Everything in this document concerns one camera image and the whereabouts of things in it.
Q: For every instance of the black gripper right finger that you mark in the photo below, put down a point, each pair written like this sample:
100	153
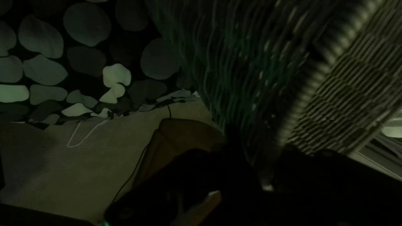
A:
335	189

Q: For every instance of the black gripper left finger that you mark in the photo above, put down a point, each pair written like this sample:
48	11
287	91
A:
218	171

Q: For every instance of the woven wicker basket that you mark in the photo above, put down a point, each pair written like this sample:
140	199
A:
252	51

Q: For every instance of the black duvet with grey spots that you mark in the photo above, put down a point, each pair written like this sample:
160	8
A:
42	38

